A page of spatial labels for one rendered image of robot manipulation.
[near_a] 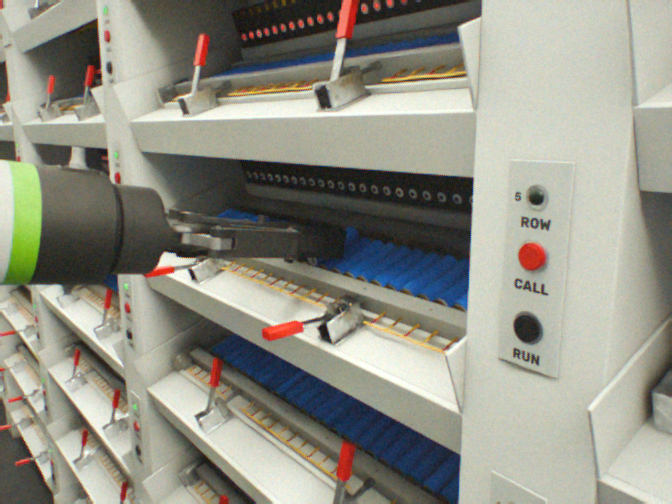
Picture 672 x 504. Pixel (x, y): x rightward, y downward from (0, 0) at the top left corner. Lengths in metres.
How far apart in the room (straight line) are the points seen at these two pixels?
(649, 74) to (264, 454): 0.58
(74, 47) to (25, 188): 1.16
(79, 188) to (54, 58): 1.13
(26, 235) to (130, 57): 0.48
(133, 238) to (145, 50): 0.46
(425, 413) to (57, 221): 0.30
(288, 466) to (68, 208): 0.39
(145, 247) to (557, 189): 0.31
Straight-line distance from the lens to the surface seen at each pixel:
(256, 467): 0.73
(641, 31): 0.33
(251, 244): 0.51
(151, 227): 0.49
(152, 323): 0.94
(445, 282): 0.53
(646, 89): 0.33
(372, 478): 0.63
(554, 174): 0.34
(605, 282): 0.34
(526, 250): 0.35
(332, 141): 0.49
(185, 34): 0.94
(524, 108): 0.36
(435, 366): 0.47
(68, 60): 1.60
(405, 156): 0.43
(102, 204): 0.47
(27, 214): 0.46
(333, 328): 0.52
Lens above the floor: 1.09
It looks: 12 degrees down
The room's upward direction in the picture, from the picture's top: straight up
